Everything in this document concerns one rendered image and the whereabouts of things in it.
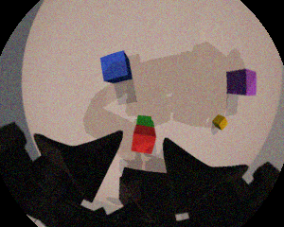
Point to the blue cube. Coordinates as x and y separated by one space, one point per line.
116 67

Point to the purple cube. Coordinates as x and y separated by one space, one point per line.
241 82

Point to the small yellow block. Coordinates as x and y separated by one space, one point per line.
220 122

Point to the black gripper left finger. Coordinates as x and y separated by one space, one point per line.
86 164

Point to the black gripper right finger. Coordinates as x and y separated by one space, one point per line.
190 180

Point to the red block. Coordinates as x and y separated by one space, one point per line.
143 139

